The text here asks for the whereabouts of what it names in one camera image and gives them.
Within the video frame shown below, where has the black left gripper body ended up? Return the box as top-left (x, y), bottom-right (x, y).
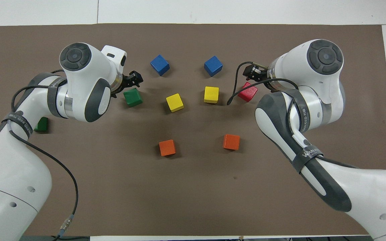
top-left (112, 74), bottom-right (133, 98)

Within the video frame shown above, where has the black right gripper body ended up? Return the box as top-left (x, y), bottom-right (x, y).
top-left (253, 64), bottom-right (275, 90)

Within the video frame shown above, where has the green cube block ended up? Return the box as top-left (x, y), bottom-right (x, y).
top-left (34, 116), bottom-right (49, 132)
top-left (123, 88), bottom-right (143, 108)

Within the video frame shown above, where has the red cube block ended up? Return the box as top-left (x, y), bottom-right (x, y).
top-left (237, 82), bottom-right (258, 102)

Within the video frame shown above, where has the blue cube block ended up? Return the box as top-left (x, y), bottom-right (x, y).
top-left (204, 55), bottom-right (223, 77)
top-left (150, 54), bottom-right (171, 76)

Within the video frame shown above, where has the yellow cube block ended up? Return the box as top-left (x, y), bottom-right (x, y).
top-left (203, 86), bottom-right (220, 104)
top-left (166, 93), bottom-right (185, 113)

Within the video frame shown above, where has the orange cube block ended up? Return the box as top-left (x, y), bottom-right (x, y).
top-left (223, 134), bottom-right (241, 151)
top-left (158, 139), bottom-right (177, 157)

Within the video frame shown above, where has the brown table mat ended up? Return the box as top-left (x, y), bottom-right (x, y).
top-left (0, 23), bottom-right (386, 236)

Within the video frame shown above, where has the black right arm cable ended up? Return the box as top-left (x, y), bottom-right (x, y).
top-left (227, 61), bottom-right (302, 106)

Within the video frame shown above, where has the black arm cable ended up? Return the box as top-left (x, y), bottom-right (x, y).
top-left (8, 69), bottom-right (79, 241)
top-left (227, 61), bottom-right (302, 106)

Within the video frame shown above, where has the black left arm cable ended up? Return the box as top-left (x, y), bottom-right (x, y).
top-left (8, 69), bottom-right (79, 241)

